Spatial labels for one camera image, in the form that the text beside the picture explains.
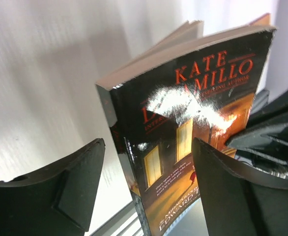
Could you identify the dark brown sunset book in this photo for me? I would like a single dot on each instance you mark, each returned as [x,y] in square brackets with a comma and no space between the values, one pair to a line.
[186,86]

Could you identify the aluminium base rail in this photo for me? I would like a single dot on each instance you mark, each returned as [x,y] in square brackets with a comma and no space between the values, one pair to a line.
[124,223]

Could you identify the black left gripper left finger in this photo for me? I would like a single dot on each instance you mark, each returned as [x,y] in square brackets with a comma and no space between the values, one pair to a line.
[55,200]

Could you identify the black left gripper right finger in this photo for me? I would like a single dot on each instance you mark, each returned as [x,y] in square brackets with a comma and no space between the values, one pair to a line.
[237,199]

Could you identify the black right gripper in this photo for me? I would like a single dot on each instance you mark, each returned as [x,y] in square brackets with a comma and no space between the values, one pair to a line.
[266,137]

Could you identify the orange illustrated book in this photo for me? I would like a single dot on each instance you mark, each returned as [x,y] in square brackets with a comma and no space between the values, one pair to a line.
[265,19]

